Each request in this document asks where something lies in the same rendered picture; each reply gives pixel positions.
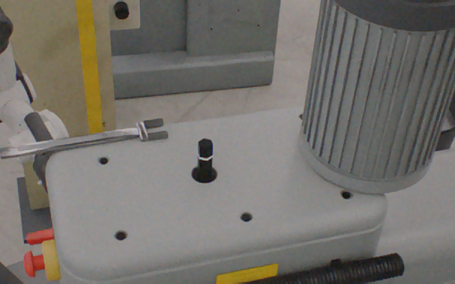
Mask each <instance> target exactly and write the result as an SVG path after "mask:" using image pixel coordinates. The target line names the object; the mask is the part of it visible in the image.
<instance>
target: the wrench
mask: <svg viewBox="0 0 455 284"><path fill-rule="evenodd" d="M159 125H164V120H163V118H158V119H148V120H143V121H140V122H136V126H135V127H134V128H125V129H120V130H114V131H105V132H100V133H95V134H86V135H81V136H76V137H66V138H61V139H55V140H47V141H42V142H37V143H31V144H21V145H16V146H12V147H2V148H0V157H1V159H9V158H14V157H20V156H28V155H34V154H39V153H48V152H53V151H58V150H66V149H71V148H78V147H86V146H91V145H96V144H105V143H110V142H116V141H121V140H129V139H135V138H139V137H140V140H141V142H143V141H152V140H162V139H166V138H168V132H166V131H159V132H154V133H149V134H147V132H146V128H153V127H154V126H159Z"/></svg>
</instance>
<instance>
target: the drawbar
mask: <svg viewBox="0 0 455 284"><path fill-rule="evenodd" d="M212 155H213V143H212V140H209V139H206V138H204V139H202V140H200V141H199V154H198V178H196V182H199V183H211V178H212V161H213V157H212V158H210V159H209V160H204V159H200V158H199V157H202V158H205V159H208V158H209V157H211V156H212Z"/></svg>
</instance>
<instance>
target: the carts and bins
mask: <svg viewBox="0 0 455 284"><path fill-rule="evenodd" d="M454 138H455V91H454V94H453V97H452V100H451V103H450V107H449V110H448V112H447V116H446V119H445V121H444V126H443V129H442V131H441V135H440V138H439V140H438V145H437V147H436V150H435V151H441V150H449V149H450V148H451V145H452V143H453V141H454Z"/></svg>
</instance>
